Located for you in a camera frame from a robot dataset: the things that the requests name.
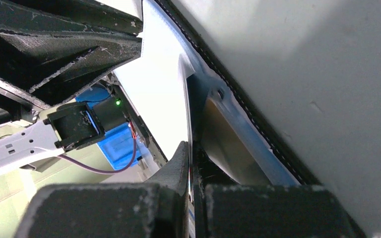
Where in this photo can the blue storage bin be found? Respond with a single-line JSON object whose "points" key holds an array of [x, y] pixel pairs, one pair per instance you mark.
{"points": [[120, 143]]}

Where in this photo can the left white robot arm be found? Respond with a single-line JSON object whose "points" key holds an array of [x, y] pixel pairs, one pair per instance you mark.
{"points": [[50, 132]]}

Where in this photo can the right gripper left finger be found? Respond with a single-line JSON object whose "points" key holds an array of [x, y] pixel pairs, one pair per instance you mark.
{"points": [[155, 208]]}

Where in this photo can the black card holder wallet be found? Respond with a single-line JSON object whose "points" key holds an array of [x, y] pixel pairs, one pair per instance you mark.
{"points": [[212, 81]]}

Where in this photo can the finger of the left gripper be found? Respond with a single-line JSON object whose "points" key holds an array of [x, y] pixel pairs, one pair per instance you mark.
{"points": [[52, 50]]}

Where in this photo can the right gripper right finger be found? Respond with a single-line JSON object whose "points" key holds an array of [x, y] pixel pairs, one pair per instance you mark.
{"points": [[225, 209]]}

